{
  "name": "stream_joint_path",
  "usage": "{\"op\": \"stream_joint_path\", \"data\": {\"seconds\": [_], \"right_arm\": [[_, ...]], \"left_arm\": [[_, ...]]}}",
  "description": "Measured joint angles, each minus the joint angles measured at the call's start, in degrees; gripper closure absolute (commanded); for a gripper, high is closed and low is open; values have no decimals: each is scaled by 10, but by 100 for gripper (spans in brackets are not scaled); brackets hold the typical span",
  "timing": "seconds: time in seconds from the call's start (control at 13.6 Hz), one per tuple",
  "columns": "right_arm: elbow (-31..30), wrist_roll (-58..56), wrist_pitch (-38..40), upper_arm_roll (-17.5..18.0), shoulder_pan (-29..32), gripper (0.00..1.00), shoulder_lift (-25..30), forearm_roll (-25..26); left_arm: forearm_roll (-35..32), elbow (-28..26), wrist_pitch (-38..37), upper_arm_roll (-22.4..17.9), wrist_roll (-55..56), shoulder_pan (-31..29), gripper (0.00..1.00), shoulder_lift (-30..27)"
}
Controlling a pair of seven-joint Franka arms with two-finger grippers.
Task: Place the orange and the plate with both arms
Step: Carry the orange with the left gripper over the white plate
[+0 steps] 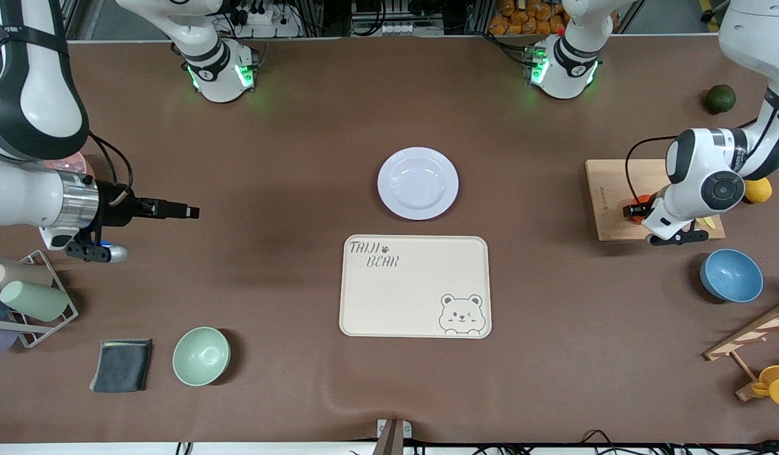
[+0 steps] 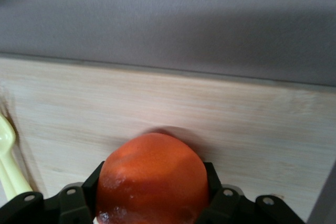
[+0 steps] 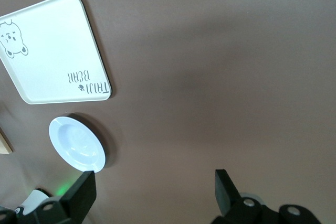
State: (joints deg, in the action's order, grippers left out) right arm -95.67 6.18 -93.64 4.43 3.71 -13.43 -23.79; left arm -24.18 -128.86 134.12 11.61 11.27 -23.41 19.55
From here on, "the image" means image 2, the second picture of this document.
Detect orange mandarin fruit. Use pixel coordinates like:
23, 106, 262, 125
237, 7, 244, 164
94, 133, 211, 224

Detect wooden cutting board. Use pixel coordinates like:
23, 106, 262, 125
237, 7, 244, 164
0, 56, 336, 224

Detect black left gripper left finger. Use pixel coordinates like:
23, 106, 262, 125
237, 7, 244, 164
59, 161, 106, 224

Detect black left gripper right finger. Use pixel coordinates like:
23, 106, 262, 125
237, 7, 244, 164
202, 162, 245, 224

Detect yellow plastic fork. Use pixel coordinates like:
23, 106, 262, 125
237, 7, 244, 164
0, 113, 33, 193

